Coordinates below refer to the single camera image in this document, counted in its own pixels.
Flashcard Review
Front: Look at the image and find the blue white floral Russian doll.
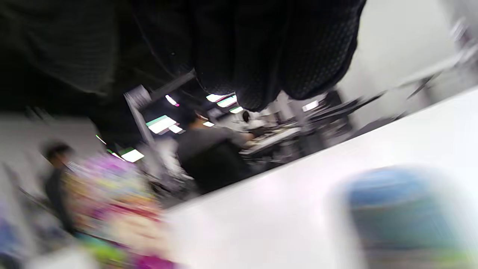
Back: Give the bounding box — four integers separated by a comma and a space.
329, 166, 478, 269

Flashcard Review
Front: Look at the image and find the group of ceiling light strips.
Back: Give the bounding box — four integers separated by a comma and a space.
95, 93, 322, 163

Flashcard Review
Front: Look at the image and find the largest multicoloured Russian doll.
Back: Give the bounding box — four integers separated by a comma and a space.
63, 153, 180, 269

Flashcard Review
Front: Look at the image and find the person's right hand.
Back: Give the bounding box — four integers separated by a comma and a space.
0, 0, 368, 112

